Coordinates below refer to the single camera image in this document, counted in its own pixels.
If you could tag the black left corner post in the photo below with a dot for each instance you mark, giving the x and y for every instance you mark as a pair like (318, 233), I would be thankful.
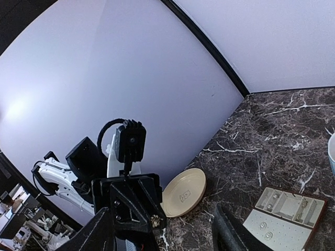
(208, 45)

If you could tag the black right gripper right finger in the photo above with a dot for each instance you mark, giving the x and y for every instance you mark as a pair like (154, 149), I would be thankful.
(230, 234)

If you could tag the pearl earring on tray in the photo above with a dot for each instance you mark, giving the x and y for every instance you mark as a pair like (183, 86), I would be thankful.
(268, 236)
(263, 225)

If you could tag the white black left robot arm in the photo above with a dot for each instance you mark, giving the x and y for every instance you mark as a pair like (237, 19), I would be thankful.
(57, 179)

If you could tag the brown jewelry tray insert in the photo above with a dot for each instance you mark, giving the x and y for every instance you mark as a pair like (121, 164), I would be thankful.
(292, 218)

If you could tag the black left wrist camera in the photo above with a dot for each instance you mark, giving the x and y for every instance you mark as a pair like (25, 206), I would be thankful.
(130, 140)

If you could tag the beige round plate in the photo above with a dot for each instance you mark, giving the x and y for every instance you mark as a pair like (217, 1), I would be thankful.
(184, 192)

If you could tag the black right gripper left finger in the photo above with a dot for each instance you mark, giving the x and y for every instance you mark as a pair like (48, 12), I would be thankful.
(97, 234)

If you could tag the light blue mug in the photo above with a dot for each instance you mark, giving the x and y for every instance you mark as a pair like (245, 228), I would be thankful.
(331, 152)

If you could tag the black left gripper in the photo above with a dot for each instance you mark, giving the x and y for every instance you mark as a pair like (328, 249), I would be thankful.
(133, 198)

